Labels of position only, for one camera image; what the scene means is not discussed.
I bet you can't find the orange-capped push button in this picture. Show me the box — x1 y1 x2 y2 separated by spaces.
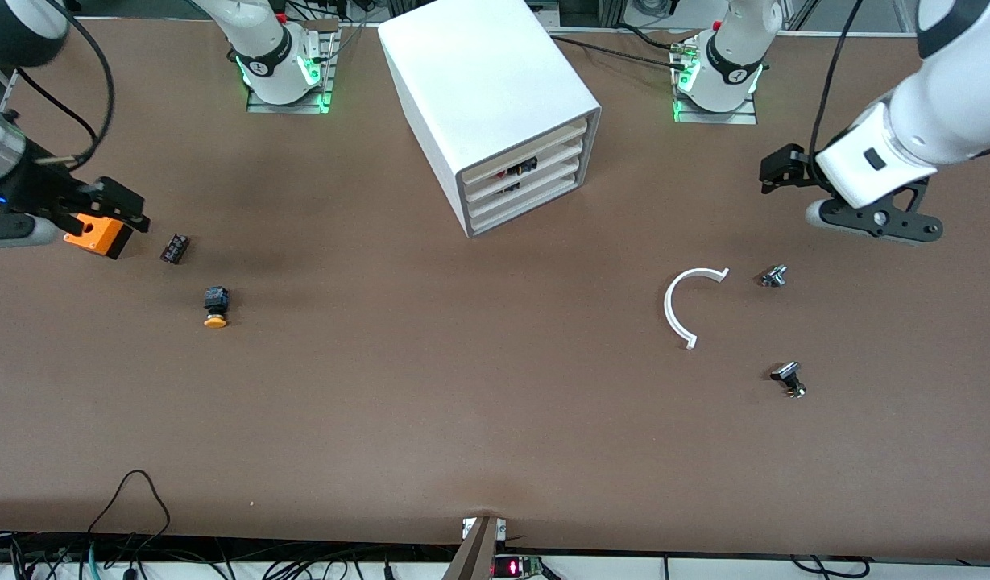
203 285 230 330

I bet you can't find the orange box with black base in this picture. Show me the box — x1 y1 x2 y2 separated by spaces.
63 213 134 260

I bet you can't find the white curved plastic arc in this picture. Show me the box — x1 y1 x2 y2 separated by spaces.
664 267 731 350

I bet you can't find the black-headed metal fitting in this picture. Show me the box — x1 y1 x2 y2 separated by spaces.
770 361 808 400

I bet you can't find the red LED display module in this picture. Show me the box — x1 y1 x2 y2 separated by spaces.
493 556 544 579

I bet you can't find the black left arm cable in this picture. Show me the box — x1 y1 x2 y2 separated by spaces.
809 0 864 158

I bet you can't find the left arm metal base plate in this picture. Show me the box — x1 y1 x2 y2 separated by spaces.
672 36 758 124

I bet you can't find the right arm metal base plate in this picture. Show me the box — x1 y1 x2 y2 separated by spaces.
246 32 338 114

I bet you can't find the black cable behind cabinet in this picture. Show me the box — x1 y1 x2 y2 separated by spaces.
549 34 682 68

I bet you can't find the black looped table cable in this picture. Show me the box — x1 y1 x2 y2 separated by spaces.
86 470 172 557

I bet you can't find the brown camera mount bracket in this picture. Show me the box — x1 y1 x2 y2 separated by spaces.
442 516 505 580

